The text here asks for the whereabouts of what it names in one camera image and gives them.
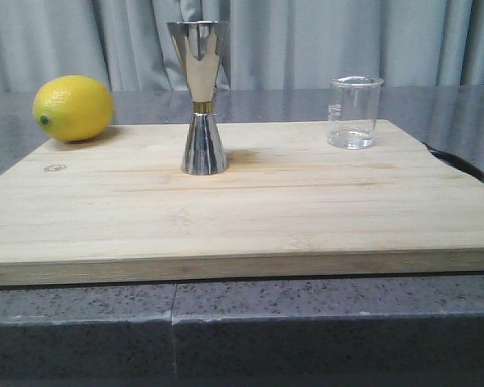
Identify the light wooden cutting board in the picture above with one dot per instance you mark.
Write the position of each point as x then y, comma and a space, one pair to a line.
118, 208

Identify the grey curtain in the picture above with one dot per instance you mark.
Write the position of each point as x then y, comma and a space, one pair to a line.
271, 44

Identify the silver steel double jigger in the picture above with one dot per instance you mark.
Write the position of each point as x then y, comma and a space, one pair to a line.
200, 47

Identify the yellow lemon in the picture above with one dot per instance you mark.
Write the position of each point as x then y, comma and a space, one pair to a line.
73, 108

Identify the clear glass measuring beaker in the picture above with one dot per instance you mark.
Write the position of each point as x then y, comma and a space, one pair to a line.
353, 111

